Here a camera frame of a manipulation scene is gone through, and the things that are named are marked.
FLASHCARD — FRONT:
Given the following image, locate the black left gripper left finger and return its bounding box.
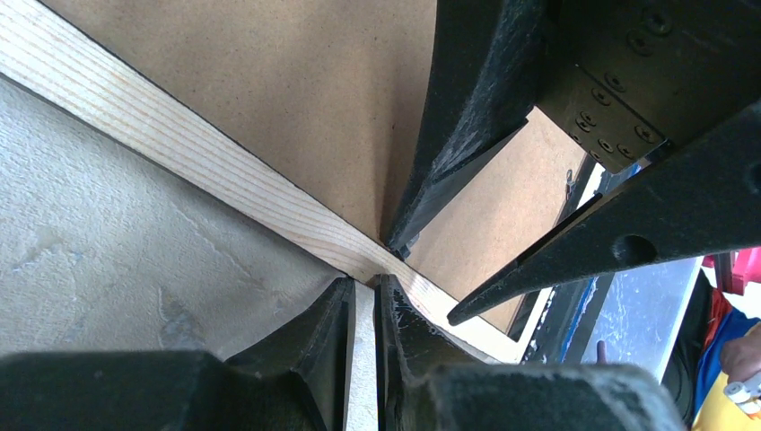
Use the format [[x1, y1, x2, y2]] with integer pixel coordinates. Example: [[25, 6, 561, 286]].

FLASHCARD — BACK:
[[1, 277, 355, 430]]

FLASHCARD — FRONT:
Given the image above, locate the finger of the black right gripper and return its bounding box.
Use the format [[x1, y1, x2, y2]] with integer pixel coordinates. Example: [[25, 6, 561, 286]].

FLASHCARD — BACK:
[[383, 0, 548, 259]]

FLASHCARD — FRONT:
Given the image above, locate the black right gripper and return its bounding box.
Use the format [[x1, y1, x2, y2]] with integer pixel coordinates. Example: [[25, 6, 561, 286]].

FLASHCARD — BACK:
[[447, 1, 760, 326]]

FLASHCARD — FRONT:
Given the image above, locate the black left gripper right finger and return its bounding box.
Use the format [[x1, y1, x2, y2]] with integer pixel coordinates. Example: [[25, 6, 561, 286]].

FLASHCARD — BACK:
[[372, 274, 685, 430]]

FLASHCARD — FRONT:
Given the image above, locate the brown cardboard backing board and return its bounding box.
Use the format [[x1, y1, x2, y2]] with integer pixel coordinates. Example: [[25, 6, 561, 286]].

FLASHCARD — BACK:
[[49, 0, 584, 299]]

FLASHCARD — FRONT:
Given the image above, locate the wooden picture frame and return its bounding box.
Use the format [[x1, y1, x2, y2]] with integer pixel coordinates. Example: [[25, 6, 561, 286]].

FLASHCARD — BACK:
[[0, 0, 608, 431]]

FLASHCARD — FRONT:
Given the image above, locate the person in colourful clothes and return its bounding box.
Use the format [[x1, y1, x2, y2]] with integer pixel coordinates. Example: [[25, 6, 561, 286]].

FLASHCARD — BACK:
[[662, 248, 760, 430]]

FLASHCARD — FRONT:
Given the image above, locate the metal frame retaining clip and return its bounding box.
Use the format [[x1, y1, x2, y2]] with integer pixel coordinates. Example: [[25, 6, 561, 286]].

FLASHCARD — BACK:
[[565, 169, 575, 201]]

